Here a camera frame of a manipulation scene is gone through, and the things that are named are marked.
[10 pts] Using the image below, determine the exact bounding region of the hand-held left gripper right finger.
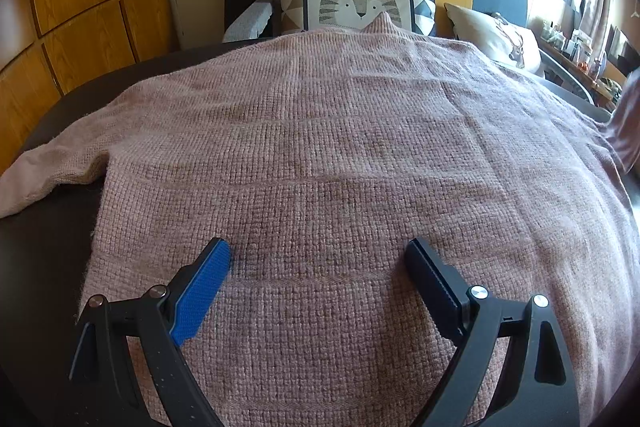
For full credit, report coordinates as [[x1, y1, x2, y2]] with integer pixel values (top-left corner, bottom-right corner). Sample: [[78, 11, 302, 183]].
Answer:
[[405, 237, 581, 427]]

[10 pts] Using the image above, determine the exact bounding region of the wooden panelled cabinet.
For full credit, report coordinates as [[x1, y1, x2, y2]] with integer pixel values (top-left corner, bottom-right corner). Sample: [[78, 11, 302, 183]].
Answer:
[[0, 0, 178, 175]]

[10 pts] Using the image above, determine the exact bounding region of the cluttered wooden side table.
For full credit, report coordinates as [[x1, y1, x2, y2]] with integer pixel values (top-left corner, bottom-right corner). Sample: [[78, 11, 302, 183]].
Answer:
[[537, 19, 636, 100]]

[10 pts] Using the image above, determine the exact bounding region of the pink knitted sweater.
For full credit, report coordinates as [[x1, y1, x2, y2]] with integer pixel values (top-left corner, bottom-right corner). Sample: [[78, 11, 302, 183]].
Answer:
[[0, 14, 640, 427]]

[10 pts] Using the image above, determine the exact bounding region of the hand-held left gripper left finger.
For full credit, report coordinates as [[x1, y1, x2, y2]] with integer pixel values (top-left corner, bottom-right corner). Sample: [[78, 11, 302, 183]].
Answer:
[[67, 237, 233, 427]]

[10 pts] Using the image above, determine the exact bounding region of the beige deer print cushion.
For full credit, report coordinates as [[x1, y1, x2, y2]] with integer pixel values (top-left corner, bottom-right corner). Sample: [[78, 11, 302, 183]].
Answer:
[[444, 2, 543, 70]]

